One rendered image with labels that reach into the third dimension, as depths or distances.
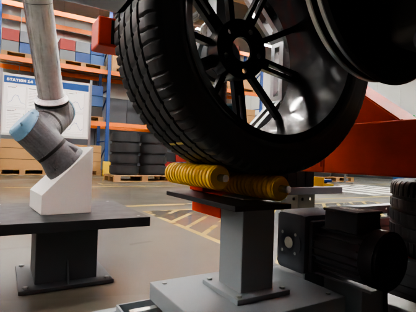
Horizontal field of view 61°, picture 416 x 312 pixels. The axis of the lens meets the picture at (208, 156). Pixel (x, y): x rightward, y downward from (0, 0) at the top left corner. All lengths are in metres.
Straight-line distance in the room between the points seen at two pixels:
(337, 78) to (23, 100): 6.22
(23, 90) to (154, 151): 3.02
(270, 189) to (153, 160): 7.49
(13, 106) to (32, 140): 5.22
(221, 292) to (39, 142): 1.05
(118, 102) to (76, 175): 10.35
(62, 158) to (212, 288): 0.96
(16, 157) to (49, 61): 8.57
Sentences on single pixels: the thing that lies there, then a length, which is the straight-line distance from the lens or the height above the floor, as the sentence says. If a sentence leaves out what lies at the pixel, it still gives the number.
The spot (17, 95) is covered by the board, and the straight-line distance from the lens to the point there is 6.89.
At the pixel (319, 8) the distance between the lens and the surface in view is 0.57.
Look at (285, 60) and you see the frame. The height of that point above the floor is 0.88.
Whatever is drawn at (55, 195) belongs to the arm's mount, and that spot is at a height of 0.38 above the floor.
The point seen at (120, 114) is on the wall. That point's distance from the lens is 11.91.
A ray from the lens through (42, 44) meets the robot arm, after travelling 1.68.
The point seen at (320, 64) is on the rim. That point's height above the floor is 0.84.
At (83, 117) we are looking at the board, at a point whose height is 1.24.
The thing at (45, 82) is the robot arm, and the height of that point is 0.86.
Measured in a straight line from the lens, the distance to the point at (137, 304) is 1.04.
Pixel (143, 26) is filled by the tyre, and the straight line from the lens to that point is 0.72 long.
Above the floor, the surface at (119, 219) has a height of 0.30.
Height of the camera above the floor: 0.55
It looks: 1 degrees up
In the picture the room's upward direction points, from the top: 2 degrees clockwise
